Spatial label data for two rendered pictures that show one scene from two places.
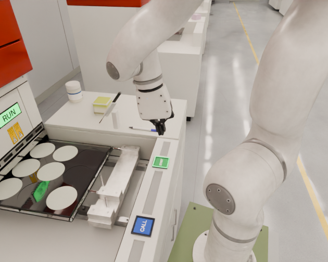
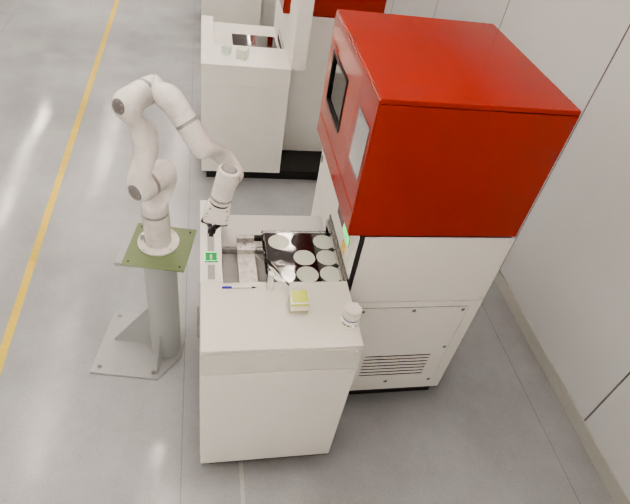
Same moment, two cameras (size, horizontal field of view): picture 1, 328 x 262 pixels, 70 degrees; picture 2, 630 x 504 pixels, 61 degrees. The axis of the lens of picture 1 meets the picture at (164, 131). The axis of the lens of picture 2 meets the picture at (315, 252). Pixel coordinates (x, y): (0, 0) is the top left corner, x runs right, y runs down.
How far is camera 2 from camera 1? 2.51 m
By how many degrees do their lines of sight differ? 98
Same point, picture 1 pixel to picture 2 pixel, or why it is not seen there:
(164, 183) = (203, 242)
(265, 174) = not seen: hidden behind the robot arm
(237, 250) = not seen: hidden behind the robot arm
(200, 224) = (174, 257)
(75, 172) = (283, 259)
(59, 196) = (281, 242)
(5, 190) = (322, 240)
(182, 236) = (186, 248)
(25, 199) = (302, 237)
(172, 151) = (204, 269)
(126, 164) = (247, 278)
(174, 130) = (206, 292)
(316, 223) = not seen: outside the picture
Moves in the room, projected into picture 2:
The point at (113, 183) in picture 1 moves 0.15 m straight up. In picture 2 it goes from (249, 261) to (251, 236)
